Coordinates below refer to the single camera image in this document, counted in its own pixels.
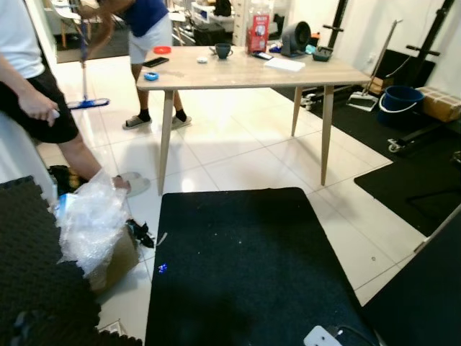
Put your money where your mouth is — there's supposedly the black gym floor mat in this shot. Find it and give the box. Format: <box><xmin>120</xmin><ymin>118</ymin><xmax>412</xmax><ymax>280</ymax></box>
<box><xmin>354</xmin><ymin>148</ymin><xmax>461</xmax><ymax>237</ymax></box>

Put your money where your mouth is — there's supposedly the long brown cardboard carton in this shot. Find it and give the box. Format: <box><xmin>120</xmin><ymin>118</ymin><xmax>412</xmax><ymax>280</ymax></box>
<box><xmin>421</xmin><ymin>86</ymin><xmax>461</xmax><ymax>123</ymax></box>

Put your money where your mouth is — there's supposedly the blue bucket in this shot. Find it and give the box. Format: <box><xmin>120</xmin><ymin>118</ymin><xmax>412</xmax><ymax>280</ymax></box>
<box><xmin>379</xmin><ymin>85</ymin><xmax>426</xmax><ymax>131</ymax></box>

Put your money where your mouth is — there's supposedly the white flat mop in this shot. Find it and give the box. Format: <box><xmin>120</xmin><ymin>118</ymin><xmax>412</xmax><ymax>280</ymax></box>
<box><xmin>347</xmin><ymin>20</ymin><xmax>404</xmax><ymax>113</ymax></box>

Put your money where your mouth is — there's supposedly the black metal rack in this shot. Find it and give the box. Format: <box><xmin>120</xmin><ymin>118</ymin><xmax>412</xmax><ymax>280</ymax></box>
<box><xmin>299</xmin><ymin>0</ymin><xmax>461</xmax><ymax>156</ymax></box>

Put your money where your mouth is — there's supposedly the black shallow dish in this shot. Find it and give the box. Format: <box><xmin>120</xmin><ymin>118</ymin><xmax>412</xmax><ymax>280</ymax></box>
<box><xmin>311</xmin><ymin>47</ymin><xmax>334</xmax><ymax>63</ymax></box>

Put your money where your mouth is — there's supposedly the white paper sheet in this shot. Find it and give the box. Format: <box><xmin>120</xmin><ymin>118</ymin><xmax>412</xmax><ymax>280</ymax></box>
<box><xmin>264</xmin><ymin>57</ymin><xmax>306</xmax><ymax>73</ymax></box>

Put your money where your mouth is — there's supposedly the grey desk fan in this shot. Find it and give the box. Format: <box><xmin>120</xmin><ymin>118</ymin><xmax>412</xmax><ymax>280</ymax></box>
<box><xmin>279</xmin><ymin>20</ymin><xmax>313</xmax><ymax>58</ymax></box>

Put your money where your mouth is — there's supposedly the dark blue floor mat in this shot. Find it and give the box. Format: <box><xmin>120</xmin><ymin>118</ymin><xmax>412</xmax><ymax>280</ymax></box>
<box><xmin>144</xmin><ymin>187</ymin><xmax>377</xmax><ymax>346</ymax></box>

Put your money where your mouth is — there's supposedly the light wooden table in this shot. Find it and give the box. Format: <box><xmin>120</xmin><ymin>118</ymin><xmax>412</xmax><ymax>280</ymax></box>
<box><xmin>137</xmin><ymin>46</ymin><xmax>372</xmax><ymax>195</ymax></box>

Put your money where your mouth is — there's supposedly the red printed carton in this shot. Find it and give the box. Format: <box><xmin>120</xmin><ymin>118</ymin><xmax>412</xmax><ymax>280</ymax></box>
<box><xmin>247</xmin><ymin>13</ymin><xmax>271</xmax><ymax>55</ymax></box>

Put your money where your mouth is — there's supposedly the dark grey mug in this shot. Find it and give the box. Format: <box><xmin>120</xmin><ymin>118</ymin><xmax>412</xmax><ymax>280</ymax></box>
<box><xmin>213</xmin><ymin>43</ymin><xmax>233</xmax><ymax>60</ymax></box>

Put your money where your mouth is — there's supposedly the grey slipper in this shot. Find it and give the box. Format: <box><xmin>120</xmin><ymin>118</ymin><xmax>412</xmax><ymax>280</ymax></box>
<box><xmin>115</xmin><ymin>172</ymin><xmax>151</xmax><ymax>198</ymax></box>

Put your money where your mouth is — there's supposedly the small black floor object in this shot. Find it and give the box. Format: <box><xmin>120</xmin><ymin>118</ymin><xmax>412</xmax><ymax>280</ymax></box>
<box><xmin>126</xmin><ymin>218</ymin><xmax>156</xmax><ymax>250</ymax></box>

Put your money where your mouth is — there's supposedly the person in blue shirt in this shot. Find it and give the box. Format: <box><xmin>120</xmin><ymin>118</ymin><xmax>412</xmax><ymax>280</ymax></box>
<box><xmin>76</xmin><ymin>0</ymin><xmax>192</xmax><ymax>130</ymax></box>

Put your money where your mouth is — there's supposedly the brown cardboard box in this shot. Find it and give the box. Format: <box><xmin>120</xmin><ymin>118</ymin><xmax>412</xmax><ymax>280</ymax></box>
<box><xmin>86</xmin><ymin>227</ymin><xmax>142</xmax><ymax>293</ymax></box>

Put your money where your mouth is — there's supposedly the clear plastic wrap bundle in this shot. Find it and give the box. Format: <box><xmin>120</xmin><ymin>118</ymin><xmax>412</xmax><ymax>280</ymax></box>
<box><xmin>55</xmin><ymin>171</ymin><xmax>133</xmax><ymax>279</ymax></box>

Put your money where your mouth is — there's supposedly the blue headed floor mop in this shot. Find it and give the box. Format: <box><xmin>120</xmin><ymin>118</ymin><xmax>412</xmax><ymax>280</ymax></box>
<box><xmin>68</xmin><ymin>20</ymin><xmax>111</xmax><ymax>110</ymax></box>

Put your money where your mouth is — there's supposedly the black foam puzzle mat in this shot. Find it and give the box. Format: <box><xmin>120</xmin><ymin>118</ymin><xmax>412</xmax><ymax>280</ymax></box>
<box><xmin>0</xmin><ymin>177</ymin><xmax>142</xmax><ymax>346</ymax></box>

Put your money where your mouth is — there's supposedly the person in white shirt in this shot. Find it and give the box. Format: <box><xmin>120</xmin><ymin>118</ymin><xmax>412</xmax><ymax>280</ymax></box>
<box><xmin>0</xmin><ymin>0</ymin><xmax>132</xmax><ymax>194</ymax></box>

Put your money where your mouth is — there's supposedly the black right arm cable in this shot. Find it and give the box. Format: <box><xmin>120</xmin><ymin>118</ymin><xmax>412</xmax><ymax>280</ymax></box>
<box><xmin>335</xmin><ymin>324</ymin><xmax>377</xmax><ymax>346</ymax></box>

